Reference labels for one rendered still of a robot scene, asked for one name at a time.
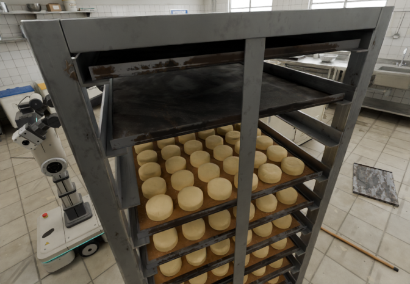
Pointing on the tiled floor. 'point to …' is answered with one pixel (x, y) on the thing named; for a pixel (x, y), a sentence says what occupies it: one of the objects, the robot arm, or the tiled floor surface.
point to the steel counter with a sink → (385, 69)
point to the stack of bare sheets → (374, 184)
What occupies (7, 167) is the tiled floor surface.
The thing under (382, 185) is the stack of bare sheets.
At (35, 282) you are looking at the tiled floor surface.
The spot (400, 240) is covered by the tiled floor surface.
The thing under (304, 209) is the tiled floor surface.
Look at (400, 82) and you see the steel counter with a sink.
